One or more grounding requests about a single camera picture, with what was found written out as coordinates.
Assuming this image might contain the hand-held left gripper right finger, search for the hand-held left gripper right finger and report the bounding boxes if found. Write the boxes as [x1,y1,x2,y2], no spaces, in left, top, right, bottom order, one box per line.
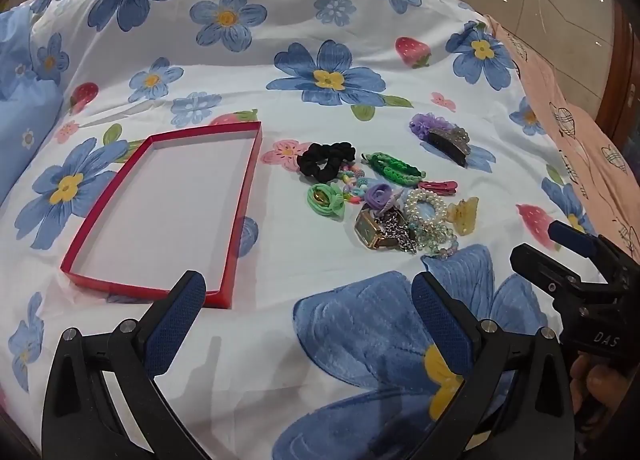
[411,271,576,460]

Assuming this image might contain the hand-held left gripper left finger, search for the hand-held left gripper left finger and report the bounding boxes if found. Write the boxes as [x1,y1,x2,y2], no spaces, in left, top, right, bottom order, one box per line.
[41,270,213,460]

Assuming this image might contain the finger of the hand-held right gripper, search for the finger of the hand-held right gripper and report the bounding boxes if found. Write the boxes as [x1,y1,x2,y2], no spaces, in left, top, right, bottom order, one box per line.
[547,221,608,261]
[510,242,608,313]

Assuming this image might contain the yellow claw clip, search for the yellow claw clip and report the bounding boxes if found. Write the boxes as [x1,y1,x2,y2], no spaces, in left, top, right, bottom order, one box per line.
[446,196,481,237]

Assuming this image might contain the red shallow box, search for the red shallow box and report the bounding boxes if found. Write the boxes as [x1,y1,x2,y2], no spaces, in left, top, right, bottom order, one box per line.
[60,121,263,311]

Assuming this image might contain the pink snap hair clips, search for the pink snap hair clips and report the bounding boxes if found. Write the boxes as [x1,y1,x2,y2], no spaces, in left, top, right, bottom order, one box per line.
[417,180,460,197]

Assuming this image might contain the green chain bracelet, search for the green chain bracelet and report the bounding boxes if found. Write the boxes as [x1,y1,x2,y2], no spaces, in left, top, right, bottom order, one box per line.
[361,152,428,187]

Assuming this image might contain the green hair tie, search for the green hair tie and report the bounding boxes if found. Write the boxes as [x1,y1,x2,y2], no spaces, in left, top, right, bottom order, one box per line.
[306,182,351,217]

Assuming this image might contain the colourful bead bracelet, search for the colourful bead bracelet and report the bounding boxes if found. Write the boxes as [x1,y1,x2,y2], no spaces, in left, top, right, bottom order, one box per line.
[336,165,373,205]

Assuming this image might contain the black scrunchie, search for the black scrunchie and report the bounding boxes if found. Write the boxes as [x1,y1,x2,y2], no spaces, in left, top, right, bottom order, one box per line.
[297,142,357,177]

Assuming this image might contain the person's right hand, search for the person's right hand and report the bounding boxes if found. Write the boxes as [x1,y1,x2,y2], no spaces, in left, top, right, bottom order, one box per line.
[570,352,640,421]

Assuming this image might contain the pink printed blanket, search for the pink printed blanket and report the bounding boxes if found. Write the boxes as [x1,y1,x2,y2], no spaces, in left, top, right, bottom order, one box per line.
[482,14,640,265]

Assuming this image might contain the gold square wristwatch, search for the gold square wristwatch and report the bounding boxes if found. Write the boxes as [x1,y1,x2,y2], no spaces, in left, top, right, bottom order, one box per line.
[354,207,401,251]

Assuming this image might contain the dark claw clip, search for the dark claw clip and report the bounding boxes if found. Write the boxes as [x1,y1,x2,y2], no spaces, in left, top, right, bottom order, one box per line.
[425,126,473,168]

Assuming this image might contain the brown wooden furniture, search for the brown wooden furniture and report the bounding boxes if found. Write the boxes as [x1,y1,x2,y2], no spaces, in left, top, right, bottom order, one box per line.
[597,0,640,141]

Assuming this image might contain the purple scrunchie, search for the purple scrunchie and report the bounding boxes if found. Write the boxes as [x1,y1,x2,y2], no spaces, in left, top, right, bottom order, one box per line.
[409,112,453,141]

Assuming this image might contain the blue floral bedsheet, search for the blue floral bedsheet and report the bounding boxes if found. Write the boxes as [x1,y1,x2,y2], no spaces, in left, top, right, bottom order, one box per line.
[0,0,601,460]

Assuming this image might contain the blue pillow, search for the blue pillow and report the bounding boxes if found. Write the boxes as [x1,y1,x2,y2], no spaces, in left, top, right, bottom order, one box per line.
[0,4,66,205]

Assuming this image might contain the pale green bead bracelet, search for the pale green bead bracelet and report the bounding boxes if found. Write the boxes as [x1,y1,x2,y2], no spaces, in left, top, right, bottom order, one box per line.
[407,222,460,261]

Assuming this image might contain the white pearl bracelet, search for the white pearl bracelet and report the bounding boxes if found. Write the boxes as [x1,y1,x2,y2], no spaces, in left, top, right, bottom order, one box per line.
[402,188,451,231]

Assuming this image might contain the purple hair tie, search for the purple hair tie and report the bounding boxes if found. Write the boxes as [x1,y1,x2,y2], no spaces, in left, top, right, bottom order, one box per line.
[364,182,406,215]

